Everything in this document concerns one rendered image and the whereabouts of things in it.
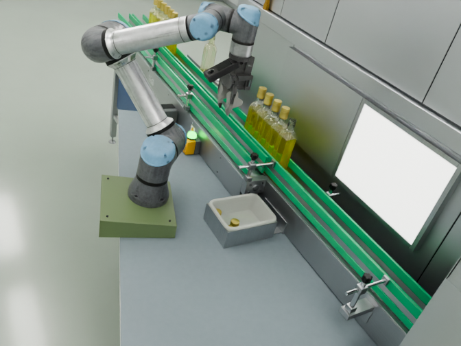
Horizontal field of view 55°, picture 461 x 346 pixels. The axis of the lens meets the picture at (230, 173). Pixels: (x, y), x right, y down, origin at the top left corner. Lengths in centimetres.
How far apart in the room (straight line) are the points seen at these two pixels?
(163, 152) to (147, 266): 38
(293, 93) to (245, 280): 82
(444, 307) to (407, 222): 51
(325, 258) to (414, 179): 40
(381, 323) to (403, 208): 37
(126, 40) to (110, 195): 56
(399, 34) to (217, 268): 98
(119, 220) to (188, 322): 42
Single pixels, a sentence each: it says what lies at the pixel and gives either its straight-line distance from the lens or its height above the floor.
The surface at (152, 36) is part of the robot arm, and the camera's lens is 142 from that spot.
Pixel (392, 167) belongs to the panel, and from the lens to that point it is 159.
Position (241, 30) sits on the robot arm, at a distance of 147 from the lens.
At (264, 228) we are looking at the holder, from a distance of 169.
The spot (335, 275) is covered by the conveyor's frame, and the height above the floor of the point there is 82.
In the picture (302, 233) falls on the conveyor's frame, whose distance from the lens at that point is 169.
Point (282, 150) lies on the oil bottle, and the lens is 177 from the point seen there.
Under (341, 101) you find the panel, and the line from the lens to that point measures 173.
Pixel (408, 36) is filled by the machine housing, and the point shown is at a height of 156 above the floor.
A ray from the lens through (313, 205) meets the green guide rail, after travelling 164.
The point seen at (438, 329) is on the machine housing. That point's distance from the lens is 117.
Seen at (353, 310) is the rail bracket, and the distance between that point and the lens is 145.
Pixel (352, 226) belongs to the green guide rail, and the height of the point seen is 95.
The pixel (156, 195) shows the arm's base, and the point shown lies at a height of 87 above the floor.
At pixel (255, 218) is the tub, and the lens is 178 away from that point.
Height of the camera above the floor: 186
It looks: 33 degrees down
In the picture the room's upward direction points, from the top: 14 degrees clockwise
